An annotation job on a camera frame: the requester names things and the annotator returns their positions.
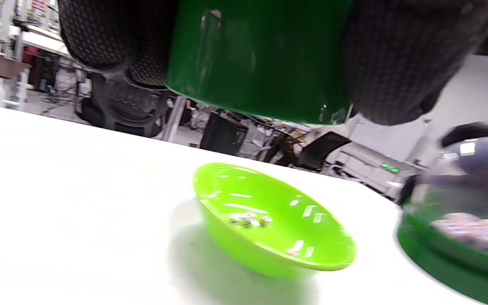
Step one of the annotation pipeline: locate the grey machine with green light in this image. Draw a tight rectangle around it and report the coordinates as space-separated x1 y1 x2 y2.
335 142 422 200

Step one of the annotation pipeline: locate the black mesh office chair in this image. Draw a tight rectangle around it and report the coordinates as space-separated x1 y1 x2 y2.
77 72 172 138

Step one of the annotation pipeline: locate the white desk leg frame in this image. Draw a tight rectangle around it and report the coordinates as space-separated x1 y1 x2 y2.
159 95 187 142

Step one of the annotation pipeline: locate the person's left hand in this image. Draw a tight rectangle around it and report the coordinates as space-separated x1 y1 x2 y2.
58 0 488 126

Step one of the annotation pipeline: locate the black computer tower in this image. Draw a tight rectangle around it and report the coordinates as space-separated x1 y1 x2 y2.
200 111 249 155

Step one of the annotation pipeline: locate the green dice cup cover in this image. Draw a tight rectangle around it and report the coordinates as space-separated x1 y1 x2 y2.
166 0 355 125

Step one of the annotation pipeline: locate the green dice cup base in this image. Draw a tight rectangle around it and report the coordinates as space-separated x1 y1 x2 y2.
396 212 488 305

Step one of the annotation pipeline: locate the person's right hand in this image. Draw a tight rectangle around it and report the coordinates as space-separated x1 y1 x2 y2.
439 122 488 149

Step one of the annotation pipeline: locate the lime green plastic bowl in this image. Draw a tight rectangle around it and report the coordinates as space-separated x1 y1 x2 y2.
192 162 357 280

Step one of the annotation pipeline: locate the clear plastic dome cover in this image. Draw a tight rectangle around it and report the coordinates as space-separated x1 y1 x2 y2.
401 136 488 263

